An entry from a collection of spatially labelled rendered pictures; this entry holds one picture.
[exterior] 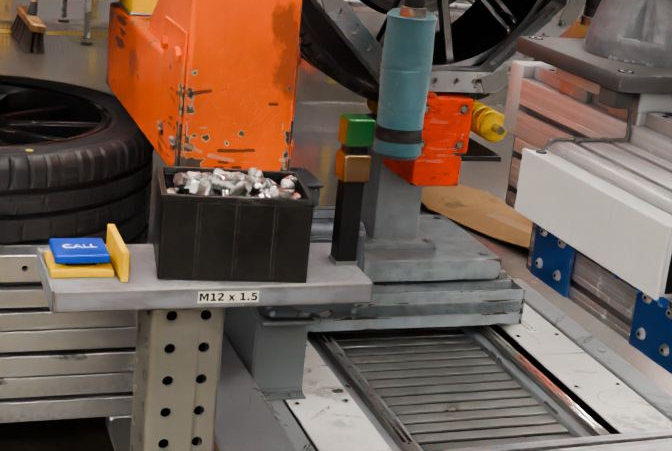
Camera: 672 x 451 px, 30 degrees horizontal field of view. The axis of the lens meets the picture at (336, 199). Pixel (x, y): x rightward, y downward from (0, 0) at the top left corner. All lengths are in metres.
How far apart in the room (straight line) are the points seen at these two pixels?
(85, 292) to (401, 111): 0.81
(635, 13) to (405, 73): 0.85
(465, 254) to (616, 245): 1.41
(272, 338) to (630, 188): 1.07
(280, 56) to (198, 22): 0.13
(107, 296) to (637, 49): 0.71
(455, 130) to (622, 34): 1.02
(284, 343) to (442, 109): 0.54
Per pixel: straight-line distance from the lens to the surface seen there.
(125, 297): 1.61
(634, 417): 2.34
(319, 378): 2.30
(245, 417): 2.01
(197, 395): 1.73
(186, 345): 1.69
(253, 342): 2.17
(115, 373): 1.99
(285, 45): 1.80
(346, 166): 1.70
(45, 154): 2.00
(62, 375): 1.98
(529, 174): 1.32
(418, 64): 2.20
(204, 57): 1.77
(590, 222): 1.22
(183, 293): 1.62
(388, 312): 2.50
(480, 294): 2.56
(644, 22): 1.41
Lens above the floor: 1.03
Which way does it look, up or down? 16 degrees down
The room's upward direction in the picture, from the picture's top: 6 degrees clockwise
